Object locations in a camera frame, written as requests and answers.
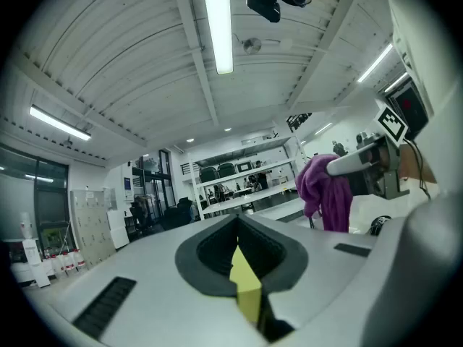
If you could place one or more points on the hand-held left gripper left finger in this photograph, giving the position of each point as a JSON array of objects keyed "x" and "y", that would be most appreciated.
[{"x": 152, "y": 295}]

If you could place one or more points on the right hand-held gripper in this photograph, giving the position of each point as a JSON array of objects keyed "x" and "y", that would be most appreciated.
[{"x": 392, "y": 125}]

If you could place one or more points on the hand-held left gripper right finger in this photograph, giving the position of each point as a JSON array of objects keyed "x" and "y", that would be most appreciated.
[{"x": 318, "y": 284}]

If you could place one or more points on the purple cleaning cloth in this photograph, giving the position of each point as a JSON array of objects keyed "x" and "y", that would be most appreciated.
[{"x": 325, "y": 193}]

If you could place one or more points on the person's right forearm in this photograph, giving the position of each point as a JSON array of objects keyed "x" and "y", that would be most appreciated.
[{"x": 410, "y": 165}]

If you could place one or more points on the fluorescent tube ceiling light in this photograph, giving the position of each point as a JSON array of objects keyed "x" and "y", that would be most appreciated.
[
  {"x": 59, "y": 122},
  {"x": 375, "y": 63},
  {"x": 396, "y": 81},
  {"x": 323, "y": 128},
  {"x": 218, "y": 24}
]

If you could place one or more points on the black ceiling spotlight rig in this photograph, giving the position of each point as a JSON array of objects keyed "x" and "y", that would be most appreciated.
[{"x": 298, "y": 121}]

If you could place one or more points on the black office chair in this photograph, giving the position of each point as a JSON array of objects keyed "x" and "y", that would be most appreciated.
[
  {"x": 177, "y": 212},
  {"x": 139, "y": 212}
]

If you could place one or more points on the row of red-capped water jugs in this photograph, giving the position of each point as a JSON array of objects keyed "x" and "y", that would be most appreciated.
[{"x": 68, "y": 264}]

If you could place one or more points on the grey metal locker cabinet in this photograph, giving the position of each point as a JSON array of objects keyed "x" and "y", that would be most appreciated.
[{"x": 92, "y": 226}]

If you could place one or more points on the black framed glass door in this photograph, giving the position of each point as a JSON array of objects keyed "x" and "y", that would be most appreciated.
[{"x": 159, "y": 190}]

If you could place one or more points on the white metal shelf rack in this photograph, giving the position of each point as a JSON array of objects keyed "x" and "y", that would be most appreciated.
[{"x": 249, "y": 200}]

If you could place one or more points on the white storage box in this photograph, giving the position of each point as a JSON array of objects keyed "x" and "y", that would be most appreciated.
[{"x": 244, "y": 167}]

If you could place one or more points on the white water dispenser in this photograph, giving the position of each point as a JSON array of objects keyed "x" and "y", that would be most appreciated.
[{"x": 36, "y": 262}]

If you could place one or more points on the dark storage crate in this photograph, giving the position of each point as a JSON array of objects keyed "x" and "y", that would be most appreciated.
[
  {"x": 226, "y": 170},
  {"x": 208, "y": 175}
]

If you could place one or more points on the dark framed window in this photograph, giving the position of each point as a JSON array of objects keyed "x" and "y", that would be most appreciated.
[{"x": 50, "y": 201}]

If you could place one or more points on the person's light shirt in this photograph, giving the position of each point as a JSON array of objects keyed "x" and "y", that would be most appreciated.
[{"x": 408, "y": 31}]

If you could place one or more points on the round metal ceiling fixture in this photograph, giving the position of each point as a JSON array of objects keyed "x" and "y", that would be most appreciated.
[{"x": 252, "y": 45}]

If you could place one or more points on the blue wall poster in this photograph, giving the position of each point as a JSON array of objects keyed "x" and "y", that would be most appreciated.
[{"x": 128, "y": 188}]

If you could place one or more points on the black head-mounted camera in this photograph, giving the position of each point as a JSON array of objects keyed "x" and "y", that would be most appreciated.
[{"x": 263, "y": 3}]

